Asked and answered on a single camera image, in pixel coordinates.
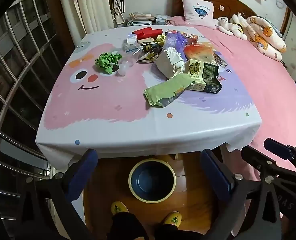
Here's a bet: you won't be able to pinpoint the hanging bags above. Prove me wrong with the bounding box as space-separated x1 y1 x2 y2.
109 0 126 28

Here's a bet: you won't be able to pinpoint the person's black pants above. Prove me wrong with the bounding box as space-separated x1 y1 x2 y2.
107 211 206 240

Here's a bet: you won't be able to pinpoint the red cardboard box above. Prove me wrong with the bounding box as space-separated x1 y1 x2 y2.
131 27 163 40

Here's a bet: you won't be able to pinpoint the wooden headboard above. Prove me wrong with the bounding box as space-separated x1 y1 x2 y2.
171 0 289 34

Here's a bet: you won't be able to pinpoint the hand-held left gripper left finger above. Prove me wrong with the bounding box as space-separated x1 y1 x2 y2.
20 149 99 240

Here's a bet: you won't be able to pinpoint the red snack packet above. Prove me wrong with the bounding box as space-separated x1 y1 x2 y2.
185 33 199 44

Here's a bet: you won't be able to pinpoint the stack of books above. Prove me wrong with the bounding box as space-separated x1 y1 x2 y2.
126 12 155 27

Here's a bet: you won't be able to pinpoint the blue trash bin yellow rim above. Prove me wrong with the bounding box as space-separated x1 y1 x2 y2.
128 158 177 203

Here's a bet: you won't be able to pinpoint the white blue small packet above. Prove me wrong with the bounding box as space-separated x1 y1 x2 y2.
124 33 141 53

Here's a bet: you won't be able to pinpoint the green snack packet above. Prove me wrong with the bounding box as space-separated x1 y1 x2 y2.
143 74 196 108

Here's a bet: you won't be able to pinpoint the cream curtain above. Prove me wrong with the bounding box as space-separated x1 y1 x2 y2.
57 0 115 34

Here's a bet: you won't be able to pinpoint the bear printed quilt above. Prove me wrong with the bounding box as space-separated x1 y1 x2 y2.
245 16 287 62

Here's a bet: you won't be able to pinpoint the yellow slipper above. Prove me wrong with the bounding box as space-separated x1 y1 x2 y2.
163 211 182 227
110 201 130 215

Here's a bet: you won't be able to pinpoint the small clear plastic cup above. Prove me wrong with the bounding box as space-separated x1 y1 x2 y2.
117 59 135 76

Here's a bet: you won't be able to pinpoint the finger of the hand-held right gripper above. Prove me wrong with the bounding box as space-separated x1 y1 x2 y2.
264 138 296 172
241 145 296 183

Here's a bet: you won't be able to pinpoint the orange snack packet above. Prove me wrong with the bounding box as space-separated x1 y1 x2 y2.
184 44 215 63

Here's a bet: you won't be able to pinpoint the metal window grille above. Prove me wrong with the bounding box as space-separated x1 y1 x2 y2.
0 0 71 230

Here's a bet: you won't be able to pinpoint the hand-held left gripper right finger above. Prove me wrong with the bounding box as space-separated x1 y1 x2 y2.
200 149 282 240

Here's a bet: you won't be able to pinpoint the pink pillow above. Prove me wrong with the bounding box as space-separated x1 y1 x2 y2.
182 0 216 29

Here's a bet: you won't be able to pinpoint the dark foil wrapper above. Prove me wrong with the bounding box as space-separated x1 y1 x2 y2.
214 52 229 68

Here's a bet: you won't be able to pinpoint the purple plastic bag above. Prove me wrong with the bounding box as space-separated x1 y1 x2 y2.
163 31 188 53

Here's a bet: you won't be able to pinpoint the pink bedsheet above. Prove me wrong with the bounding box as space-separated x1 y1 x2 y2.
167 15 296 180

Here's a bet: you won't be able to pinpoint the green paper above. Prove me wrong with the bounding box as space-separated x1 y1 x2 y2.
95 52 123 75

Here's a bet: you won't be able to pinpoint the cartoon printed tablecloth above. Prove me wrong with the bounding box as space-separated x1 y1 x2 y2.
35 25 262 170

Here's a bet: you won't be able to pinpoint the white yellow plush toy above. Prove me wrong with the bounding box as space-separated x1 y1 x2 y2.
228 14 249 41

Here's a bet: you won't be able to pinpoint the black gold foil wrapper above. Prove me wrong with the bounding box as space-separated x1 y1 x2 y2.
137 41 164 63

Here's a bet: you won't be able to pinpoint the white paper bag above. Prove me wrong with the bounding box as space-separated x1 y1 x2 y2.
155 46 188 79

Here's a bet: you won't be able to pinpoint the green and black carton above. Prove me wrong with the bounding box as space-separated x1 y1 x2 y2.
184 59 223 95

